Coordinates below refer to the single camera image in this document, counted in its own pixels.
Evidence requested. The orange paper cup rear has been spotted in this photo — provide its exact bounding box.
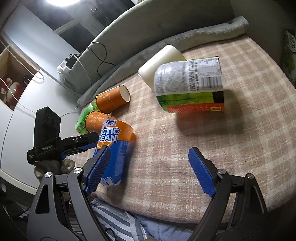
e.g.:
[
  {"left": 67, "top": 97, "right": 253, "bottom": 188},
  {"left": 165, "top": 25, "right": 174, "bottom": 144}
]
[{"left": 96, "top": 85, "right": 130, "bottom": 113}]

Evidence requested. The red white vase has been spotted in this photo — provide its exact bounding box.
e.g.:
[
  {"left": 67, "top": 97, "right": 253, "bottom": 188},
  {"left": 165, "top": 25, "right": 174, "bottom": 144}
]
[{"left": 1, "top": 73, "right": 24, "bottom": 110}]

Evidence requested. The green orange labelled cup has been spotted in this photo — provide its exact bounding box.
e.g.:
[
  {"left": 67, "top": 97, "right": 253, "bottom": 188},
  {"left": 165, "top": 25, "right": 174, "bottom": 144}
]
[{"left": 154, "top": 56, "right": 225, "bottom": 114}]

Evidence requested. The gloved left hand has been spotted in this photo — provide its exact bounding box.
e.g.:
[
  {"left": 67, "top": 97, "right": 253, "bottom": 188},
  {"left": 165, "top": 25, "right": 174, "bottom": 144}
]
[{"left": 34, "top": 159, "right": 75, "bottom": 182}]

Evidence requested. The dark bottle on shelf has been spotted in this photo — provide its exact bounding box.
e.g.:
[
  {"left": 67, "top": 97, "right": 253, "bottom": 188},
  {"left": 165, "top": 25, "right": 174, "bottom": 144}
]
[{"left": 23, "top": 75, "right": 31, "bottom": 88}]

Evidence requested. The green plastic cup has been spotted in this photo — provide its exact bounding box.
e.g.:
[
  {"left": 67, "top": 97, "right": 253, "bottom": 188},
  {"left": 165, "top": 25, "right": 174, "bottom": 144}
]
[{"left": 75, "top": 101, "right": 99, "bottom": 135}]

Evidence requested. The black cable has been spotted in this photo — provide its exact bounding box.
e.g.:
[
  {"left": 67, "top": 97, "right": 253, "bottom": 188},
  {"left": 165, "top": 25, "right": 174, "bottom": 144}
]
[{"left": 69, "top": 41, "right": 117, "bottom": 77}]

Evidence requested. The white power plug adapter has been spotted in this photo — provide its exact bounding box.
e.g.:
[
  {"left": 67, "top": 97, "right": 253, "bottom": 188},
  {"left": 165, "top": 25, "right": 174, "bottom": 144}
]
[{"left": 57, "top": 60, "right": 71, "bottom": 74}]

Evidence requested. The black power adapter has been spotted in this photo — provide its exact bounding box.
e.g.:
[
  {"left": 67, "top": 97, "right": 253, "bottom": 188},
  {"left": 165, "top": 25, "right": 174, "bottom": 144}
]
[{"left": 65, "top": 54, "right": 80, "bottom": 69}]

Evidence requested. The striped blue white clothing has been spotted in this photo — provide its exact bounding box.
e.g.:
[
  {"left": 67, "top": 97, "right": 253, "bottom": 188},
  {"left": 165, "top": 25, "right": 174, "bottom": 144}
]
[{"left": 90, "top": 198, "right": 196, "bottom": 240}]

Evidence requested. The orange paper cup front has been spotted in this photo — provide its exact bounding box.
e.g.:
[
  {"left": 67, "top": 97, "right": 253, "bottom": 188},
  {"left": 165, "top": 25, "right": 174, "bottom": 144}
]
[{"left": 85, "top": 111, "right": 110, "bottom": 134}]

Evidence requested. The green carton box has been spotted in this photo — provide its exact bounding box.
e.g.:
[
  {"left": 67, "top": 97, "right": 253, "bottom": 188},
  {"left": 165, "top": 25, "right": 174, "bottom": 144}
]
[{"left": 282, "top": 29, "right": 296, "bottom": 87}]

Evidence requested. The blue orange Arctic Ocean cup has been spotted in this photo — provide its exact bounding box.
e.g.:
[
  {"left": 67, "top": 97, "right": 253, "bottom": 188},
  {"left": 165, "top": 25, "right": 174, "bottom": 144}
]
[{"left": 94, "top": 116, "right": 132, "bottom": 186}]

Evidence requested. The orange paper cup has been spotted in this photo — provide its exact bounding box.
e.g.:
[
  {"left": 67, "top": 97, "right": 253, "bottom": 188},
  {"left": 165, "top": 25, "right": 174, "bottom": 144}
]
[
  {"left": 96, "top": 85, "right": 130, "bottom": 113},
  {"left": 85, "top": 111, "right": 110, "bottom": 134}
]

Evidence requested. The white cable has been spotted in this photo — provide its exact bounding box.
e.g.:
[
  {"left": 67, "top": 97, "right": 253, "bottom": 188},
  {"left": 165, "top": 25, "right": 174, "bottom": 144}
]
[{"left": 0, "top": 58, "right": 93, "bottom": 118}]

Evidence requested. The grey fleece blanket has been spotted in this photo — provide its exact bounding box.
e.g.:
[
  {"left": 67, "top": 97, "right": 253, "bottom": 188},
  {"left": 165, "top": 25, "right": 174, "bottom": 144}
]
[{"left": 60, "top": 1, "right": 248, "bottom": 106}]

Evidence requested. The white bead chain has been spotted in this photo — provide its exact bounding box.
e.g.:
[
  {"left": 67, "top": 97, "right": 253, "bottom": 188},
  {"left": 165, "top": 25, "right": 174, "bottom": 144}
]
[{"left": 6, "top": 47, "right": 45, "bottom": 84}]

